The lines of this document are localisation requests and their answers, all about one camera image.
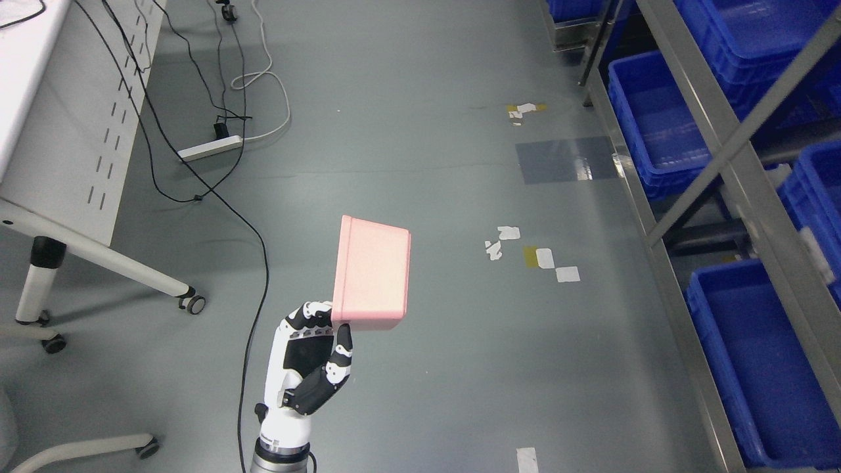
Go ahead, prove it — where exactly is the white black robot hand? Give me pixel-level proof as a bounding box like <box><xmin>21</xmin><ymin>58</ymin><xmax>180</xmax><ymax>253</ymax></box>
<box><xmin>256</xmin><ymin>300</ymin><xmax>353</xmax><ymax>461</ymax></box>

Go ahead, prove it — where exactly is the pink plastic storage box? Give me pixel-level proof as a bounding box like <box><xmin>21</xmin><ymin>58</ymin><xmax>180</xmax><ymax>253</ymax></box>
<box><xmin>331</xmin><ymin>215</ymin><xmax>412</xmax><ymax>330</ymax></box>

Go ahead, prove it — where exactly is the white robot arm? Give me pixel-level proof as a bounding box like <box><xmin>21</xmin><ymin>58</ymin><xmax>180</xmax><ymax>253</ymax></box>
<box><xmin>248</xmin><ymin>438</ymin><xmax>318</xmax><ymax>472</ymax></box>

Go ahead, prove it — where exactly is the steel shelf rack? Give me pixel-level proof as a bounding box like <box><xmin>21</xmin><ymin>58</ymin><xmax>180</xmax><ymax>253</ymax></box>
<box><xmin>539</xmin><ymin>1</ymin><xmax>839</xmax><ymax>472</ymax></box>

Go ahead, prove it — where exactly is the blue shelf bin middle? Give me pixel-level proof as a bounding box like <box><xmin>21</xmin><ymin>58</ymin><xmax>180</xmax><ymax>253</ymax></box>
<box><xmin>608</xmin><ymin>51</ymin><xmax>712</xmax><ymax>202</ymax></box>

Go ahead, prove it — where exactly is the blue shelf bin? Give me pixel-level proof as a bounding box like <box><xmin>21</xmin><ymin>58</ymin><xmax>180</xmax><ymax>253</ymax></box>
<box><xmin>685</xmin><ymin>259</ymin><xmax>840</xmax><ymax>470</ymax></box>
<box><xmin>608</xmin><ymin>51</ymin><xmax>712</xmax><ymax>202</ymax></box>

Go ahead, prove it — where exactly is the blue shelf bin lower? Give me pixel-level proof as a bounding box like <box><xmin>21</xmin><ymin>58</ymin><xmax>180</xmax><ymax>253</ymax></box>
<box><xmin>685</xmin><ymin>259</ymin><xmax>840</xmax><ymax>470</ymax></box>

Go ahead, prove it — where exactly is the white power strip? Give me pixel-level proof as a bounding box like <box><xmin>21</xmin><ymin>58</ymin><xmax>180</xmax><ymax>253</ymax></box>
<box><xmin>177</xmin><ymin>135</ymin><xmax>244</xmax><ymax>162</ymax></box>

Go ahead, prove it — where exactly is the white office desk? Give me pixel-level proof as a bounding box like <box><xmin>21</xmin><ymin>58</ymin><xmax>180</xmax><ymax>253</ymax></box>
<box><xmin>2</xmin><ymin>1</ymin><xmax>206</xmax><ymax>353</ymax></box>

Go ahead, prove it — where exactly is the black floor cable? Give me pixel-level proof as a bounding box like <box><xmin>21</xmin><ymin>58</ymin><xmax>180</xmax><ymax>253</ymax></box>
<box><xmin>72</xmin><ymin>0</ymin><xmax>271</xmax><ymax>473</ymax></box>

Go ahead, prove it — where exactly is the white floor cable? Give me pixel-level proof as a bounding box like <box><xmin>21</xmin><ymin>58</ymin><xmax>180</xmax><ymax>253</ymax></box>
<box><xmin>230</xmin><ymin>0</ymin><xmax>291</xmax><ymax>142</ymax></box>

